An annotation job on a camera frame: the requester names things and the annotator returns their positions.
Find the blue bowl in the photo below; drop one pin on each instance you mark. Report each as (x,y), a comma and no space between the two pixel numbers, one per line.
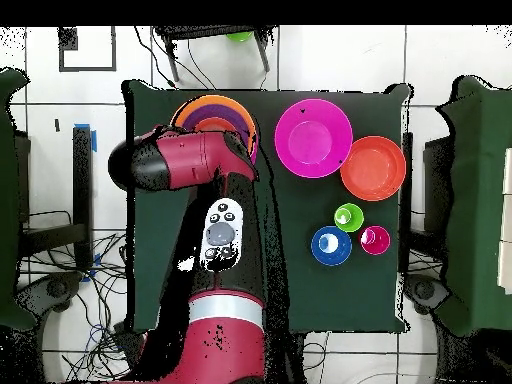
(332,246)

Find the dark green tablecloth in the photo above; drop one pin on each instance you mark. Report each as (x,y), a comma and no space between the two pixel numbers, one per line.
(340,296)

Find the black stool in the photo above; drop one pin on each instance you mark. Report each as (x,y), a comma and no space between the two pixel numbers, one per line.
(208,31)

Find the red cup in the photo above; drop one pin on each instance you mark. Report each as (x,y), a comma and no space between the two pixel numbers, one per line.
(374,240)

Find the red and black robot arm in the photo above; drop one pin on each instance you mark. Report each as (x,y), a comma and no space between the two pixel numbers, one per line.
(224,352)

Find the lime green bowl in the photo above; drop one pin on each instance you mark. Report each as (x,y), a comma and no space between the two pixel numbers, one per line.
(240,36)

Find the black table frame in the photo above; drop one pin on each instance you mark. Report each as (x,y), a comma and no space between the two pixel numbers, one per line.
(406,180)
(82,200)

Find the shallow red-orange bowl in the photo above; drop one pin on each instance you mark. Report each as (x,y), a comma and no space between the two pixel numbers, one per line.
(374,168)

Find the green cloth side table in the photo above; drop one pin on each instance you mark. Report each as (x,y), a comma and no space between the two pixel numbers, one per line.
(8,160)
(480,200)

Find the small red bowl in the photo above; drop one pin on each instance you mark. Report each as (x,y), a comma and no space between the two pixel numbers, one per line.
(216,124)

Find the white boxes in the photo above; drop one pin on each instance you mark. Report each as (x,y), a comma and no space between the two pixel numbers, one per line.
(507,260)

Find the orange bowl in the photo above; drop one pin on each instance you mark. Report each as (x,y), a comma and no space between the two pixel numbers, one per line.
(208,100)

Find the blue tape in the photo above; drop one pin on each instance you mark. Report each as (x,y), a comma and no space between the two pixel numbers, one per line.
(94,142)

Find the black office chair base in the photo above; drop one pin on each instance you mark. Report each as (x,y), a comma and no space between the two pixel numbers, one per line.
(424,291)
(56,288)

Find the green cup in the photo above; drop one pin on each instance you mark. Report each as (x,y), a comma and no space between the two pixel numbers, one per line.
(349,218)

